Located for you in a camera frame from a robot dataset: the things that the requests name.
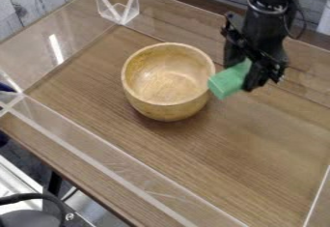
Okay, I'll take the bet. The light wooden bowl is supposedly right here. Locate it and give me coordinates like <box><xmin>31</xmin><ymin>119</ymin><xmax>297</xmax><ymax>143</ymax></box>
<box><xmin>122</xmin><ymin>43</ymin><xmax>216</xmax><ymax>122</ymax></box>

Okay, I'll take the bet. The green rectangular block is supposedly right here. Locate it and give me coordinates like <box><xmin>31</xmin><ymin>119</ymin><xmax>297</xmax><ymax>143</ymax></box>
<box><xmin>208</xmin><ymin>59</ymin><xmax>252</xmax><ymax>99</ymax></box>

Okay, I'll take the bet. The black table leg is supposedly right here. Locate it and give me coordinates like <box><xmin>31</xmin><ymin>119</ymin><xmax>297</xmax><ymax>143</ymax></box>
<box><xmin>49</xmin><ymin>172</ymin><xmax>63</xmax><ymax>196</ymax></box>

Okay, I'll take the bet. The white object at right edge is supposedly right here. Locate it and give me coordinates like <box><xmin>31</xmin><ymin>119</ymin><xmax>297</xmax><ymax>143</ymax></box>
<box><xmin>317</xmin><ymin>0</ymin><xmax>330</xmax><ymax>36</ymax></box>

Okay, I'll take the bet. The blue object behind acrylic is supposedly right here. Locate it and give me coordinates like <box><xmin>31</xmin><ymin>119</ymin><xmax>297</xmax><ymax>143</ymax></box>
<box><xmin>0</xmin><ymin>82</ymin><xmax>17</xmax><ymax>93</ymax></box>

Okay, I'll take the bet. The clear acrylic enclosure wall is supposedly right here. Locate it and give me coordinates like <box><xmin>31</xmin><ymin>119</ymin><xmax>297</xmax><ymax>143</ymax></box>
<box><xmin>0</xmin><ymin>0</ymin><xmax>330</xmax><ymax>227</ymax></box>

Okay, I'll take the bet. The black cable loop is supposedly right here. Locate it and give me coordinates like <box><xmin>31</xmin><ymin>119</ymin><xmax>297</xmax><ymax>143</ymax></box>
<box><xmin>0</xmin><ymin>191</ymin><xmax>66</xmax><ymax>227</ymax></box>

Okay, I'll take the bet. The black metal bracket with screw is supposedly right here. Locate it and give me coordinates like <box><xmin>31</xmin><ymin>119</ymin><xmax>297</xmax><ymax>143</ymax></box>
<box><xmin>43</xmin><ymin>198</ymin><xmax>97</xmax><ymax>227</ymax></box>

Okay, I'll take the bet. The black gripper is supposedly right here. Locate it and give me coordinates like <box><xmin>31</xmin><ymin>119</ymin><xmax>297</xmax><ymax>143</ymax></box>
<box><xmin>221</xmin><ymin>0</ymin><xmax>289</xmax><ymax>92</ymax></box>

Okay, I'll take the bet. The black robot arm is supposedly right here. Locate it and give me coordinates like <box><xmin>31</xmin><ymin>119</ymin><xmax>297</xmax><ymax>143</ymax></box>
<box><xmin>221</xmin><ymin>0</ymin><xmax>308</xmax><ymax>92</ymax></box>

